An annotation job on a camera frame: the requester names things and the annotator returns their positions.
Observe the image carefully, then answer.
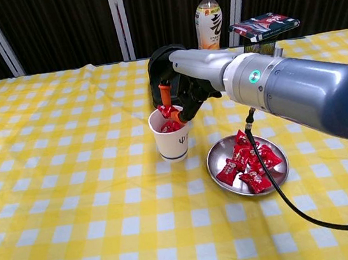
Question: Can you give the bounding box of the white paper cup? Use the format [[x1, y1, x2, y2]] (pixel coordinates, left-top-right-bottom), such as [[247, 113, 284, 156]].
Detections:
[[146, 104, 197, 165]]

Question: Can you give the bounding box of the yellow white checkered tablecloth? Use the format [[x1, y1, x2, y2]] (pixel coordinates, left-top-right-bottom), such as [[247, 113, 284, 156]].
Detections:
[[0, 28, 348, 260]]

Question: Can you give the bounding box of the orange drink plastic bottle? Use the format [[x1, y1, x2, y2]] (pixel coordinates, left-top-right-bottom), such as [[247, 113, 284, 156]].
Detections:
[[191, 0, 228, 52]]

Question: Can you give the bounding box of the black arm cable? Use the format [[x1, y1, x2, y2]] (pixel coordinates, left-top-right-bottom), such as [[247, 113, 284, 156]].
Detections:
[[241, 96, 348, 244]]

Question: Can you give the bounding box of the red black book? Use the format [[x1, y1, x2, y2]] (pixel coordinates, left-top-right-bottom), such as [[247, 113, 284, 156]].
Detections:
[[226, 8, 303, 46]]

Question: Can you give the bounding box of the round metal plate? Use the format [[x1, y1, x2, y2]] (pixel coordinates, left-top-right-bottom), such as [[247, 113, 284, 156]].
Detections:
[[203, 128, 295, 208]]

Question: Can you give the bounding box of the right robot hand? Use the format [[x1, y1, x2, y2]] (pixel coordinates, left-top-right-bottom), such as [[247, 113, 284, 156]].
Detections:
[[153, 41, 252, 128]]

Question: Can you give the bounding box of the black mesh pen holder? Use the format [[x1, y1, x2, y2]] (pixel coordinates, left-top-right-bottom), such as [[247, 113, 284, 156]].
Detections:
[[242, 38, 280, 56]]

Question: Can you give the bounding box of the black rubber slipper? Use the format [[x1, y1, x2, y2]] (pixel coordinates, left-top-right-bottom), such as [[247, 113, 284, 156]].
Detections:
[[144, 41, 199, 111]]

